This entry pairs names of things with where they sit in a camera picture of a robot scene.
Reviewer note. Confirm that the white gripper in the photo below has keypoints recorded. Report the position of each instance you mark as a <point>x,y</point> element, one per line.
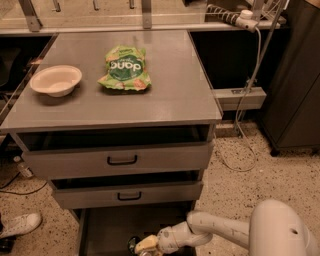
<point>167,239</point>

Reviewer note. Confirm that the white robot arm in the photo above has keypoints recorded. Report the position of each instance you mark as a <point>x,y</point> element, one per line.
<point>274,229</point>

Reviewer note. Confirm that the bottom grey drawer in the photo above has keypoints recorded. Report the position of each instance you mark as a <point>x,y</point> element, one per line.
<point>106,231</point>

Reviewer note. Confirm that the grey drawer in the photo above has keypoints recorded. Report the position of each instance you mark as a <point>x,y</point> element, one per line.
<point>122,190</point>
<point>106,231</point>
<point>118,151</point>

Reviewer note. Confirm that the middle grey drawer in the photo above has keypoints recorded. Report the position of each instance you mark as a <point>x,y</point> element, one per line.
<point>122,190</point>

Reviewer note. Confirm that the top grey drawer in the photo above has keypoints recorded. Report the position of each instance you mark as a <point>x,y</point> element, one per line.
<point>118,151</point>

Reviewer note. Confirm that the white sneaker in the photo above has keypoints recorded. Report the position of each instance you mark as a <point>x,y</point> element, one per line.
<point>20,225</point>

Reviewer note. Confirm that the grey metal beam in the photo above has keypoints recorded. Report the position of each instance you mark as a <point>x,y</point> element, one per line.
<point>231,99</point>

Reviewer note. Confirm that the green chip bag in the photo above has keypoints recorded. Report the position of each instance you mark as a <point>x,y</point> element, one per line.
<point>126,69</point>

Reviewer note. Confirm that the white paper bowl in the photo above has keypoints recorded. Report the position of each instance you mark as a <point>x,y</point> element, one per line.
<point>56,81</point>

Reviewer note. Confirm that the dark cabinet at right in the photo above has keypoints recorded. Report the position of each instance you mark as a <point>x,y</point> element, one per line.
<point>290,116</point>

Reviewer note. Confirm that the white power strip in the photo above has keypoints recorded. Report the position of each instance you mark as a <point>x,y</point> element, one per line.
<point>243,20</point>

